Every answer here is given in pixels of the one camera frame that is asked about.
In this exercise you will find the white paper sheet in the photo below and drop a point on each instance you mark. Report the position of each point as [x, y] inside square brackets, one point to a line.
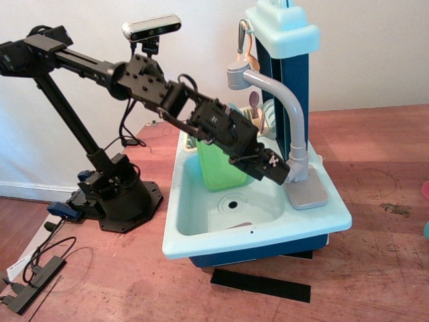
[38, 242]

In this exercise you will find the blue toy kitchen tower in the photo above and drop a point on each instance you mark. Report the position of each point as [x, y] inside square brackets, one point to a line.
[284, 39]

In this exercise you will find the black usb hub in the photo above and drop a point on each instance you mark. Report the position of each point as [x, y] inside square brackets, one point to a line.
[26, 294]

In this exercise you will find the green plastic cutting board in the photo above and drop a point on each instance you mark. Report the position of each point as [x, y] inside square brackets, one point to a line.
[217, 173]

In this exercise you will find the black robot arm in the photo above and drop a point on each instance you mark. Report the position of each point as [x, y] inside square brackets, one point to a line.
[113, 193]

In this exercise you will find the pink object at edge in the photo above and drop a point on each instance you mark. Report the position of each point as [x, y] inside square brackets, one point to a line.
[425, 190]

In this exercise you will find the hanging orange utensil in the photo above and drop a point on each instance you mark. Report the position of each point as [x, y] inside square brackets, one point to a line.
[251, 59]

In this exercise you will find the light blue toy sink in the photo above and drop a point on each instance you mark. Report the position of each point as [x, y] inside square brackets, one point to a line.
[245, 223]

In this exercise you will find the blue clamp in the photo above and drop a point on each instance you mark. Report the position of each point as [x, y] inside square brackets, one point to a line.
[64, 211]

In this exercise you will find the hanging grey utensil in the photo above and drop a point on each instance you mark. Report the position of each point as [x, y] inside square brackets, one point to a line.
[242, 30]

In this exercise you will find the black velcro strip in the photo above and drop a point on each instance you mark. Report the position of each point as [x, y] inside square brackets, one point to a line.
[264, 285]

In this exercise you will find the teal object at edge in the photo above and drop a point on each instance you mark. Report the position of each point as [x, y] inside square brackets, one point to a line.
[426, 231]

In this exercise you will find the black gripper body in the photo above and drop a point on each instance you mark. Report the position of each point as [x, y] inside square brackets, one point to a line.
[237, 137]

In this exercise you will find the light blue toy plate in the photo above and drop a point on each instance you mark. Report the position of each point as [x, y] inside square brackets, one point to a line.
[268, 109]

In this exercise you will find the purple toy spoon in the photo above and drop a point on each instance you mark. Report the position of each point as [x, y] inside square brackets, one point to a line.
[254, 104]

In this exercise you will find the grey depth camera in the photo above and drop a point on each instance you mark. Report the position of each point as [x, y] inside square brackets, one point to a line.
[148, 32]

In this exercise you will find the cream dish rack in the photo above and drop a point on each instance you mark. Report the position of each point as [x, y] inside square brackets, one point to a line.
[263, 122]

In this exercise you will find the grey toy faucet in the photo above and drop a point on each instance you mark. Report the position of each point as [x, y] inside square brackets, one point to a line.
[303, 186]

